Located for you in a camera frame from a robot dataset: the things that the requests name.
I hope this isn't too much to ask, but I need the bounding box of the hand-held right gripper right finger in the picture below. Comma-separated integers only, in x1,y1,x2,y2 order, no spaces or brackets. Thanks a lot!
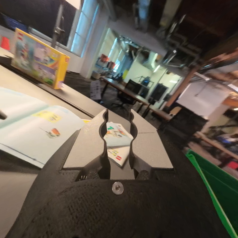
128,109,174,179

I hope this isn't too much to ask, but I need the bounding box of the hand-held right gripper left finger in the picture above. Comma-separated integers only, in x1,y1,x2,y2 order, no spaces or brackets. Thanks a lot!
63,109,111,179

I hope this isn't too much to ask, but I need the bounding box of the pale blue instruction booklet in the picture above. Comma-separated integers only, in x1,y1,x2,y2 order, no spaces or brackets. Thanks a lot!
0,87,89,168

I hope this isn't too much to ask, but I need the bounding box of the green plastic bin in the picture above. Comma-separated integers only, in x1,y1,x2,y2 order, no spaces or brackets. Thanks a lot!
186,149,238,238

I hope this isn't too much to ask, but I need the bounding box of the yellow lego box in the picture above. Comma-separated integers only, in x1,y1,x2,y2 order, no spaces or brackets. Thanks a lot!
10,28,71,90

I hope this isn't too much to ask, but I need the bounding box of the small white leaflet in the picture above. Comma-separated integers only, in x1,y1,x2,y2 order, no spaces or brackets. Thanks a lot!
107,146,129,167

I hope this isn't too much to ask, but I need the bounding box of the long wooden desk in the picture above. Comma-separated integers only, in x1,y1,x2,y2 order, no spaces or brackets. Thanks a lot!
100,76,174,121

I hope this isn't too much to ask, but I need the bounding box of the black monitor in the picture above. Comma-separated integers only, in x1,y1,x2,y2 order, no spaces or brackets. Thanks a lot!
150,84,167,102
127,79,142,94

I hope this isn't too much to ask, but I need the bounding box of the white paper sign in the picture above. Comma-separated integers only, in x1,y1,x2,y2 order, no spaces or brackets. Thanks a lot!
90,81,102,100

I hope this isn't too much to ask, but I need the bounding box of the metal stand pole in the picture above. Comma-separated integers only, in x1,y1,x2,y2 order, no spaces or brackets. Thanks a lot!
51,4,65,49

